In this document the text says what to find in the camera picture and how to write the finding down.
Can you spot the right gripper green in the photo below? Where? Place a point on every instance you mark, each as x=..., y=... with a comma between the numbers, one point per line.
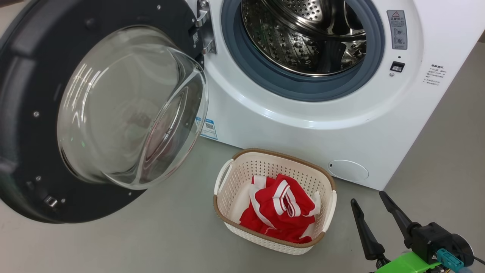
x=405, y=265

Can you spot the red white-striped garment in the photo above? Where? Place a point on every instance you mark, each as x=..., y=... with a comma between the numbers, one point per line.
x=273, y=212

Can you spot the black glass washing machine door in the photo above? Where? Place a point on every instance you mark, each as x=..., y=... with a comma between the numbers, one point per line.
x=22, y=113

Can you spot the white front-load washing machine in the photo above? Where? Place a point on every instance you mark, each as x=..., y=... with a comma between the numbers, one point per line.
x=303, y=132

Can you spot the cream plastic laundry basket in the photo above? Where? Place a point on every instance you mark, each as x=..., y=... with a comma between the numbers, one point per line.
x=242, y=206

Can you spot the black door lock socket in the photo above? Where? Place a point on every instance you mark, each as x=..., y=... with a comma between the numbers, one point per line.
x=397, y=66

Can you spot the round white filter cover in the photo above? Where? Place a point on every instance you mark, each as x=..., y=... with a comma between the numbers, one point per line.
x=348, y=170

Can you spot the grey warning sticker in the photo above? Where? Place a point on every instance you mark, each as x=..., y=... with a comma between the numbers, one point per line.
x=397, y=34

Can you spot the blue energy label sticker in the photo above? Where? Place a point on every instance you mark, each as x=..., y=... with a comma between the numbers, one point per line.
x=210, y=129

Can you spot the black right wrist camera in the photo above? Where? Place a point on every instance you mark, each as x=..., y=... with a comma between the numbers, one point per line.
x=428, y=239

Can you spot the teal right camera connector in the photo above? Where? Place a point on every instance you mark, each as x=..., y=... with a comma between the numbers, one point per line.
x=449, y=259

